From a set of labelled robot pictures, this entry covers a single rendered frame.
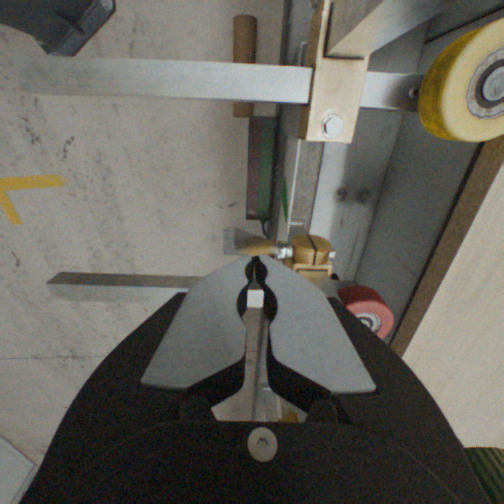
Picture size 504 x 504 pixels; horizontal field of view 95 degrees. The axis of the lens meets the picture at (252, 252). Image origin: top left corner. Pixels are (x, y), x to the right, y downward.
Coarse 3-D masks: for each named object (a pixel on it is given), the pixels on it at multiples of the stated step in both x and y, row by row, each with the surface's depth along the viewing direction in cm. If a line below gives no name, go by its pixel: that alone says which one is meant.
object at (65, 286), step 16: (64, 272) 34; (80, 272) 34; (48, 288) 32; (64, 288) 32; (80, 288) 32; (96, 288) 32; (112, 288) 32; (128, 288) 32; (144, 288) 32; (160, 288) 32; (176, 288) 32; (256, 288) 32; (336, 288) 33; (256, 304) 33
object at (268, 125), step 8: (264, 120) 36; (272, 120) 36; (264, 128) 37; (272, 128) 37; (264, 136) 37; (272, 136) 37; (264, 144) 38; (272, 144) 38; (264, 152) 38; (264, 160) 39; (264, 168) 39; (264, 176) 40; (264, 184) 41; (264, 192) 41; (264, 200) 42; (264, 208) 43; (264, 216) 43
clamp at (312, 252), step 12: (300, 240) 30; (312, 240) 30; (324, 240) 30; (300, 252) 29; (312, 252) 28; (324, 252) 28; (288, 264) 32; (300, 264) 29; (312, 264) 29; (324, 264) 29
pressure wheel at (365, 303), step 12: (336, 276) 37; (348, 288) 30; (360, 288) 29; (348, 300) 28; (360, 300) 27; (372, 300) 27; (360, 312) 28; (372, 312) 28; (384, 312) 28; (372, 324) 29; (384, 324) 29
